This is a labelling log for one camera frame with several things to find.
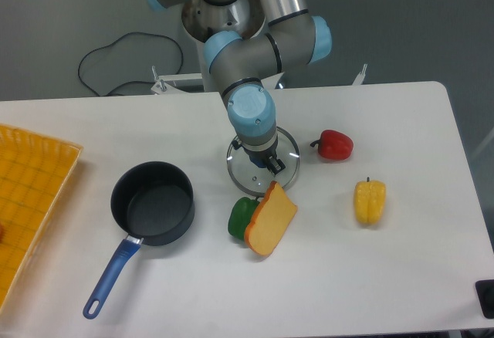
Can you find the yellow woven basket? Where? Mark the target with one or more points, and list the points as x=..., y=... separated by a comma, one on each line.
x=34, y=171

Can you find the toy bread slice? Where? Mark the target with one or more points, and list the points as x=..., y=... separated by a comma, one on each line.
x=270, y=220

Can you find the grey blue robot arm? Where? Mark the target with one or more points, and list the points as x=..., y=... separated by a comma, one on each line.
x=251, y=111

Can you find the dark saucepan blue handle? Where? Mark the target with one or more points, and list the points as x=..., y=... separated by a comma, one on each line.
x=153, y=203

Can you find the glass lid blue knob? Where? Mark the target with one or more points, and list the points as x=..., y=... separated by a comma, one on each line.
x=254, y=180

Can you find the yellow toy bell pepper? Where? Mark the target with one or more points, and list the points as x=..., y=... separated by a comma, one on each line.
x=369, y=201

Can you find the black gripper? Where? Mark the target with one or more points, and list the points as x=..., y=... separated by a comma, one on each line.
x=262, y=155

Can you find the green toy bell pepper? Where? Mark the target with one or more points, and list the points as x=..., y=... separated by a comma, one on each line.
x=240, y=217

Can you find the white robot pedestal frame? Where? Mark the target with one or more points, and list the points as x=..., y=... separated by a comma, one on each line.
x=181, y=79

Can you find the black device at edge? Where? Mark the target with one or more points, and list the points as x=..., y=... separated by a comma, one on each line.
x=485, y=293

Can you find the red toy bell pepper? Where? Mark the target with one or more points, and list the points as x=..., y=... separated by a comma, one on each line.
x=333, y=145

